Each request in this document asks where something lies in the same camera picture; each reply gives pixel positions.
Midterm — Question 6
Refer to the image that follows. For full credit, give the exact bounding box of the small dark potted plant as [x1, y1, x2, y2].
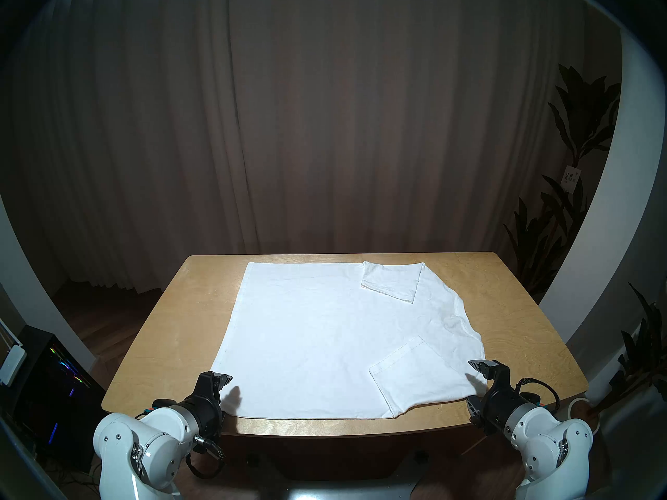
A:
[599, 283, 667, 406]

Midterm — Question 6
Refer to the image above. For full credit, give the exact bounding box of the white shirt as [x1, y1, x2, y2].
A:
[210, 261, 488, 419]

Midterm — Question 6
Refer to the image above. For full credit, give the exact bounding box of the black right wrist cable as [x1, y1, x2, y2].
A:
[513, 378, 561, 411]

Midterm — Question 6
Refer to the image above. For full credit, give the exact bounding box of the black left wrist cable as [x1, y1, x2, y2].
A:
[185, 435, 227, 479]

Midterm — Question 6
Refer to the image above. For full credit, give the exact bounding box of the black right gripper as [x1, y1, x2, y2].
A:
[466, 359, 524, 434]

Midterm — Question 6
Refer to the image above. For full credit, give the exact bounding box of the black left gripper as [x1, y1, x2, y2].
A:
[182, 371, 233, 437]

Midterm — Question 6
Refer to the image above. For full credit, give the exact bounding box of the tall dark leafy plant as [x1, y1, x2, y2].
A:
[503, 64, 623, 302]

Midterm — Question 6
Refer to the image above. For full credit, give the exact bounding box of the brown pleated curtain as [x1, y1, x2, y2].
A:
[0, 0, 621, 296]

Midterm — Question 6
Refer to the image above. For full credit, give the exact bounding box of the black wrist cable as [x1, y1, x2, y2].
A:
[513, 378, 561, 411]
[185, 435, 227, 479]

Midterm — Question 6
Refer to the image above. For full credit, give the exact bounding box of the black computer tower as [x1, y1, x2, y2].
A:
[13, 324, 107, 473]

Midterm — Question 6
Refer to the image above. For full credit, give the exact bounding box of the grey table base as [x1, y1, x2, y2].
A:
[245, 447, 433, 500]

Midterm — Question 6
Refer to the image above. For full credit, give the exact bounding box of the white wall box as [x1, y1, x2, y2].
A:
[0, 343, 27, 388]

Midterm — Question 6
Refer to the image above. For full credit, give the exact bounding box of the white round plant pot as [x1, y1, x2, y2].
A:
[568, 397, 600, 432]

